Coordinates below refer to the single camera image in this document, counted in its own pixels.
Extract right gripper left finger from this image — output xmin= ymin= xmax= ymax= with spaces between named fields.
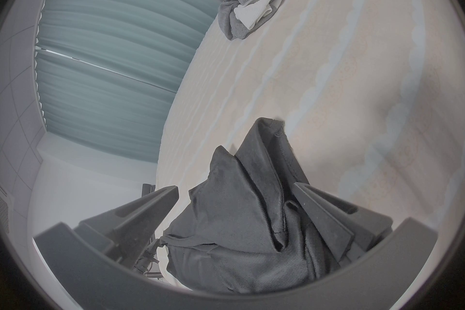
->
xmin=74 ymin=186 xmax=178 ymax=265

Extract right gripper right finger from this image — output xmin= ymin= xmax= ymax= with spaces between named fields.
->
xmin=294 ymin=183 xmax=394 ymax=267

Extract black T-shirt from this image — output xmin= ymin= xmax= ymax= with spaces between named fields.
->
xmin=162 ymin=117 xmax=349 ymax=295

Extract bed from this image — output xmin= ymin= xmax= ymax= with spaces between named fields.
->
xmin=155 ymin=0 xmax=464 ymax=293

